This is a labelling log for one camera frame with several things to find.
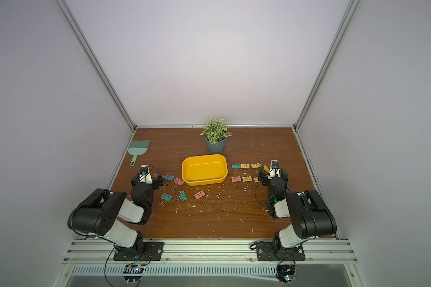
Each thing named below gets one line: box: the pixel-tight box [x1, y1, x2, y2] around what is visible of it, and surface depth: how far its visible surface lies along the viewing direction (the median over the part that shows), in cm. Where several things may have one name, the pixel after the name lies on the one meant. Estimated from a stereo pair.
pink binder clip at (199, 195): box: [193, 190, 206, 200], surface depth 89 cm
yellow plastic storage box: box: [181, 153, 229, 187], surface depth 99 cm
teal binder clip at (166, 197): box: [161, 193, 173, 202], surface depth 89 cm
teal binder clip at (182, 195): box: [179, 190, 188, 202], surface depth 89 cm
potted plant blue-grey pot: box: [199, 116, 233, 154], surface depth 99 cm
